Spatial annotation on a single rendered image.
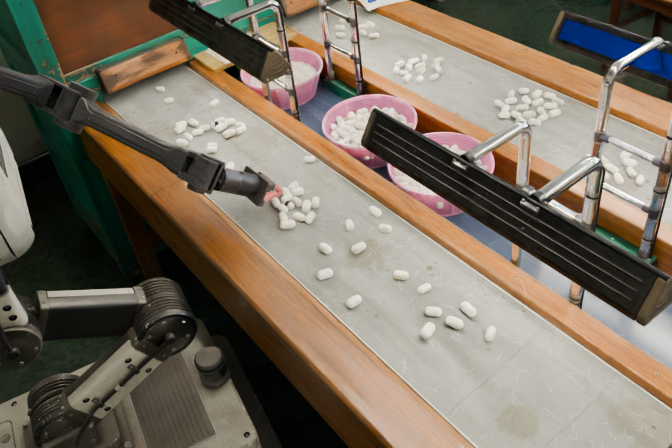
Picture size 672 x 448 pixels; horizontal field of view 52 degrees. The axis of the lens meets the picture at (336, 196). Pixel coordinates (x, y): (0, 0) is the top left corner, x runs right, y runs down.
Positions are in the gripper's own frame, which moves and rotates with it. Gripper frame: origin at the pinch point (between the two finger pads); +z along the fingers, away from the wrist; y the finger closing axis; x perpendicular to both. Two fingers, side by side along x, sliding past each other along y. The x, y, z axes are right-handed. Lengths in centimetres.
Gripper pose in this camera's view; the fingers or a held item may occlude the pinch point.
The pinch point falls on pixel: (279, 191)
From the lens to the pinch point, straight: 173.6
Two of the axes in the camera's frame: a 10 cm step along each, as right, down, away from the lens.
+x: -4.2, 8.8, 2.0
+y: -6.2, -4.4, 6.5
